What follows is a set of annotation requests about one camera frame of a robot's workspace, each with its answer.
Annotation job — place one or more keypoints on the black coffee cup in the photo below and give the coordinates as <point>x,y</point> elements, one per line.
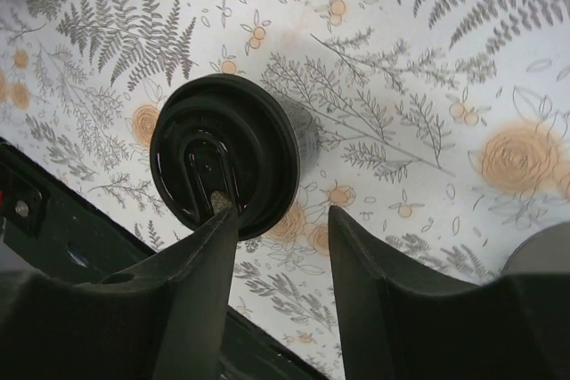
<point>306,133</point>

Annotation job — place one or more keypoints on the black coffee cup lid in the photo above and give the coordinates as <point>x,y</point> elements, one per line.
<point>224,133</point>

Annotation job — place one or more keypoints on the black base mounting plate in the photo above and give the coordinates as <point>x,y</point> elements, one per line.
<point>60,234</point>

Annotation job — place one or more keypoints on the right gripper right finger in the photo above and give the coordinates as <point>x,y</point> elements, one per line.
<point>399,319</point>

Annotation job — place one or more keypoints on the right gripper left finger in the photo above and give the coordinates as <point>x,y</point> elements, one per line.
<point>162,318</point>

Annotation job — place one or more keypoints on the grey cup with straws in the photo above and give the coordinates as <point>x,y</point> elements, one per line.
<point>547,251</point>

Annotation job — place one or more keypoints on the floral tablecloth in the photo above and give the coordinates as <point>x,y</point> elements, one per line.
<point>444,126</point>

